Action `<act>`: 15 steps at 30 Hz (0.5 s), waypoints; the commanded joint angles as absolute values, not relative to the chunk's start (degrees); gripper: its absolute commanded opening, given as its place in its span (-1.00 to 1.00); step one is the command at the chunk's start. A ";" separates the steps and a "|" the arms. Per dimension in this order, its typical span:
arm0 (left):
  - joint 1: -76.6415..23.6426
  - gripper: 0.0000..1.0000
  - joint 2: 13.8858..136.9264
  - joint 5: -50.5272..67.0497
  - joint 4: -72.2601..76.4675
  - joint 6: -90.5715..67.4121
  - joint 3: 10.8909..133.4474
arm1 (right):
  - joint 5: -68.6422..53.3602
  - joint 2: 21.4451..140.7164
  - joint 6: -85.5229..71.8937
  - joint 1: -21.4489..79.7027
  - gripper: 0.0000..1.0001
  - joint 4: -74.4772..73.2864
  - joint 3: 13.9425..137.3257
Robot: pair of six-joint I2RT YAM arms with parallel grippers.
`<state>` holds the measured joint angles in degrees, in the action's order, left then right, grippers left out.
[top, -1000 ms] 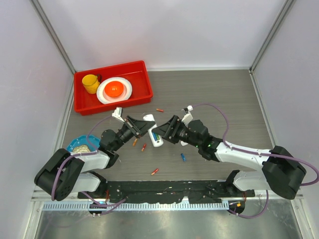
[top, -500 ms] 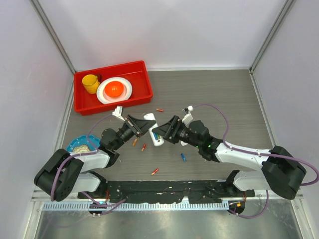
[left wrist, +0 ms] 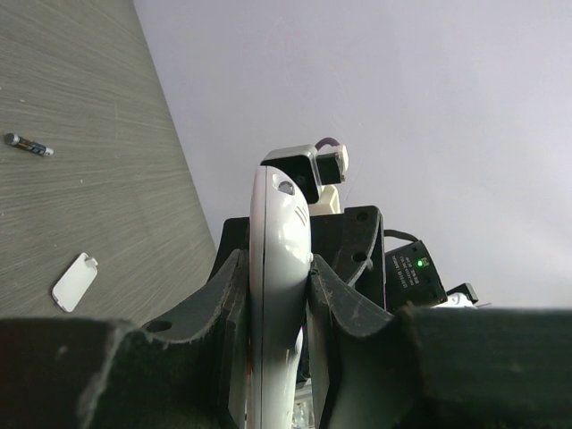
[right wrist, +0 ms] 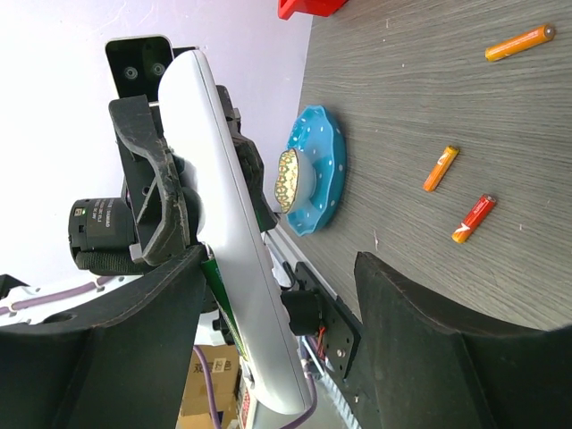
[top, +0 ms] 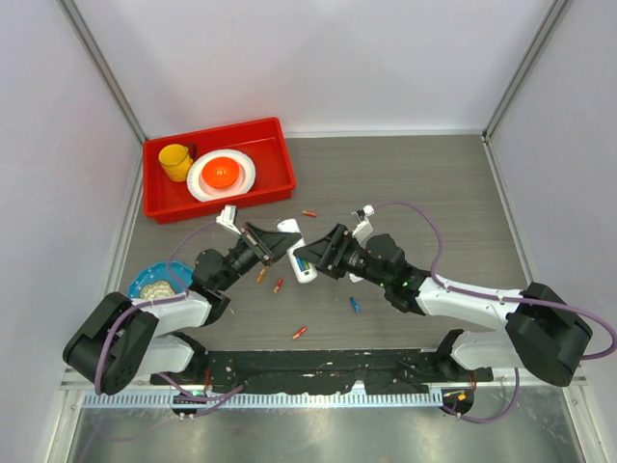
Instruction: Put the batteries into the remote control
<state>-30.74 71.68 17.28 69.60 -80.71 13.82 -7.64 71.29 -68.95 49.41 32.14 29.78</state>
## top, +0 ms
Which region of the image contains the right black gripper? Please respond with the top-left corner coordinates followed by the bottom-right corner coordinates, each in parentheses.
top-left (294, 224), bottom-right (390, 289)

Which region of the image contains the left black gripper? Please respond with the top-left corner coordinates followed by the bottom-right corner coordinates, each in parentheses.
top-left (217, 222), bottom-right (299, 291)

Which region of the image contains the white remote control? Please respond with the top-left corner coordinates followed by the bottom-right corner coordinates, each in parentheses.
top-left (277, 218), bottom-right (317, 285)

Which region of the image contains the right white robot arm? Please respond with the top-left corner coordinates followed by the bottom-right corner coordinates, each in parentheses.
top-left (293, 225), bottom-right (593, 387)

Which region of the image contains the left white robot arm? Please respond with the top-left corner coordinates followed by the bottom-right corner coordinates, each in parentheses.
top-left (62, 223), bottom-right (302, 395)

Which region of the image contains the red orange battery middle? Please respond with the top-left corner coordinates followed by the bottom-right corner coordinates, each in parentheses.
top-left (273, 278), bottom-right (283, 293)

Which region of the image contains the red orange battery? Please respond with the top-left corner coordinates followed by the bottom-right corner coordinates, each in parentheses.
top-left (292, 326), bottom-right (308, 340)
top-left (273, 278), bottom-right (283, 293)

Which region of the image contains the red orange battery lower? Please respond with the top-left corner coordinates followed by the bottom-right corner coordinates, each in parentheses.
top-left (292, 326), bottom-right (308, 340)

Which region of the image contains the white paper plate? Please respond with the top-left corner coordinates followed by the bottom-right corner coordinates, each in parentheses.
top-left (186, 150), bottom-right (256, 203)

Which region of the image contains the orange bowl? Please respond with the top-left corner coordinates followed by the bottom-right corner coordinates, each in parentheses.
top-left (201, 156), bottom-right (240, 189)

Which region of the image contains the red plastic bin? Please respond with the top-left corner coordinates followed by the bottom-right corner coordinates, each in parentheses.
top-left (143, 118), bottom-right (296, 224)

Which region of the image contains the blue patterned plate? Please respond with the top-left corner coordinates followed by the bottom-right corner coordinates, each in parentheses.
top-left (127, 260), bottom-right (193, 299)

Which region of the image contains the yellow mug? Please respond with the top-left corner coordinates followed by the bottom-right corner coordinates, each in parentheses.
top-left (158, 144), bottom-right (197, 182)

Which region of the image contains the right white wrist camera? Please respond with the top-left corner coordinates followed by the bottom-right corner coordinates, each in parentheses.
top-left (352, 204), bottom-right (375, 243)

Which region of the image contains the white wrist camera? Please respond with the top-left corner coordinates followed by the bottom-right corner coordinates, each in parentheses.
top-left (215, 204), bottom-right (241, 235)
top-left (352, 204), bottom-right (375, 243)

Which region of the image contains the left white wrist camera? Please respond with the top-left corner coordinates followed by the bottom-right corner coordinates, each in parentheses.
top-left (215, 204), bottom-right (241, 235)

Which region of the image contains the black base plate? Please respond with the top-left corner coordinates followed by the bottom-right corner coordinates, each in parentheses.
top-left (170, 349), bottom-right (494, 395)

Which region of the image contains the white slotted cable duct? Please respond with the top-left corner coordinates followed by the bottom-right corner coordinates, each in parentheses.
top-left (82, 388), bottom-right (443, 409)

